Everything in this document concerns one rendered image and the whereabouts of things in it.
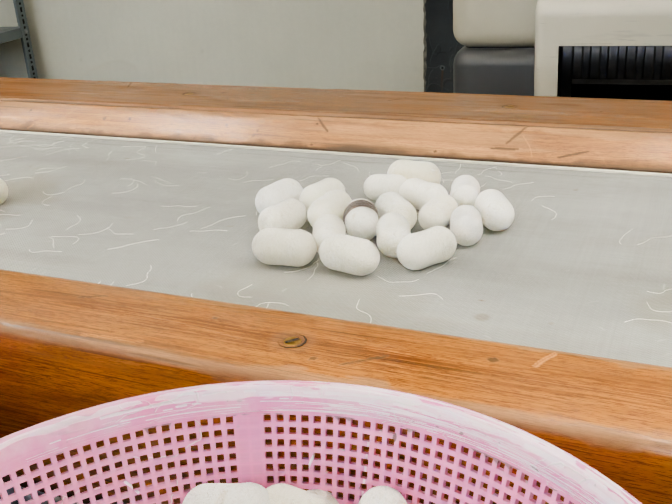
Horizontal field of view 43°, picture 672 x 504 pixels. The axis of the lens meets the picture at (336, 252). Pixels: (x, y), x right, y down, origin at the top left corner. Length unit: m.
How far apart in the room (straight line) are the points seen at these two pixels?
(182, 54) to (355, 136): 2.22
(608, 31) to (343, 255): 0.66
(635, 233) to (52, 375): 0.33
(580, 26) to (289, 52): 1.75
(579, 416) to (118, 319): 0.20
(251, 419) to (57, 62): 2.86
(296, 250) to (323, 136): 0.24
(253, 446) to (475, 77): 1.12
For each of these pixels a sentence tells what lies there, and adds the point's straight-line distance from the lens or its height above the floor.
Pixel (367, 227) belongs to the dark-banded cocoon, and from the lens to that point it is 0.50.
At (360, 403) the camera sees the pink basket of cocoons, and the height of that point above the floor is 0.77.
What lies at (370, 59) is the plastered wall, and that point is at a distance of 2.66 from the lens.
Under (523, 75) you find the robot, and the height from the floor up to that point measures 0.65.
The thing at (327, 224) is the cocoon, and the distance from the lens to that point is 0.49.
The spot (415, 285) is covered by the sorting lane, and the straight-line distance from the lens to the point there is 0.46.
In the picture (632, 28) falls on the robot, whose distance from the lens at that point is 1.07.
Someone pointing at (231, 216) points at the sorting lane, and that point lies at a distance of 0.57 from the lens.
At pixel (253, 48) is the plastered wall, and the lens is 2.78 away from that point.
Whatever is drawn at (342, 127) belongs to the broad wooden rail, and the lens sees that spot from 0.70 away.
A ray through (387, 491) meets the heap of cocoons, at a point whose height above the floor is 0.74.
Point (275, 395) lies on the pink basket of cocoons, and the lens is 0.32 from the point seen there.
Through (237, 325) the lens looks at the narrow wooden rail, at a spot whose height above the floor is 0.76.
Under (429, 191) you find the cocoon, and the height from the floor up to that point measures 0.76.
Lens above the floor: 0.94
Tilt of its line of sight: 23 degrees down
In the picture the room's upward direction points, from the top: 4 degrees counter-clockwise
